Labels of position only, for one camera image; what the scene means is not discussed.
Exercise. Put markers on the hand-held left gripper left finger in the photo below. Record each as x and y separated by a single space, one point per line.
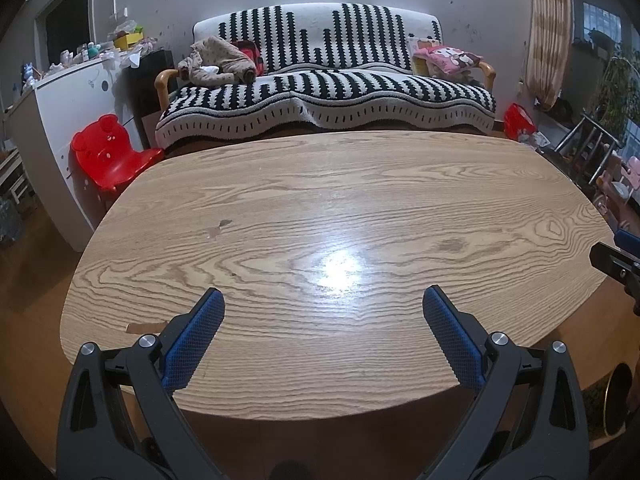
197 330

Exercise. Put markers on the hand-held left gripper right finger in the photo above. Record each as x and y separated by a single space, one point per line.
450 330

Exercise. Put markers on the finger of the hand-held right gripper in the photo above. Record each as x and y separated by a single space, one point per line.
629 240
612 260

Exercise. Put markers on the pink toy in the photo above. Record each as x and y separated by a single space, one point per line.
632 170

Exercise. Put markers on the black round container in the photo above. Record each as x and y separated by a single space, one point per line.
617 400

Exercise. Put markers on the green house plant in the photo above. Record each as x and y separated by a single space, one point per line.
617 90

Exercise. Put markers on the red plastic shopping bag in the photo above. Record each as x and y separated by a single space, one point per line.
517 120

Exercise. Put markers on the red bear-shaped child chair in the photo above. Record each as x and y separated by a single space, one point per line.
107 150

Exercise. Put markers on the clear water jug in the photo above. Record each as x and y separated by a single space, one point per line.
10 220

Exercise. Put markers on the beige checked curtain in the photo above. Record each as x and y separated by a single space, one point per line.
547 35

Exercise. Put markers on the window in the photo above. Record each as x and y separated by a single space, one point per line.
602 20

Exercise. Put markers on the white low shelf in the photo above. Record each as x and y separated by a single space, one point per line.
12 170

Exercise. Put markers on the pink cartoon cushion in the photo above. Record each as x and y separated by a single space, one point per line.
450 59

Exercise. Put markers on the black cabinet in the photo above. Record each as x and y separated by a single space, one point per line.
150 75

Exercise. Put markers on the white cabinet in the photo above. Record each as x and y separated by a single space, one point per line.
60 110

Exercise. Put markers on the black white striped sofa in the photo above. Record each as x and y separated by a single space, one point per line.
350 90

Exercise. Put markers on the yellow white picture box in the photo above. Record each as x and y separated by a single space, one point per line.
419 62

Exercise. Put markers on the brown plush toy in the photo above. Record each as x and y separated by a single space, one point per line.
220 57

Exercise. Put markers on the red bag with black trim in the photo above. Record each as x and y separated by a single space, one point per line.
254 55

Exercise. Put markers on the clutter of bottles and bags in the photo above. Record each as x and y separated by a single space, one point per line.
95 52

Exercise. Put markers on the dark doorway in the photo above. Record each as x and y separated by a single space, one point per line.
67 25

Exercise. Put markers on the metal frame chair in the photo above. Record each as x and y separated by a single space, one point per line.
590 145

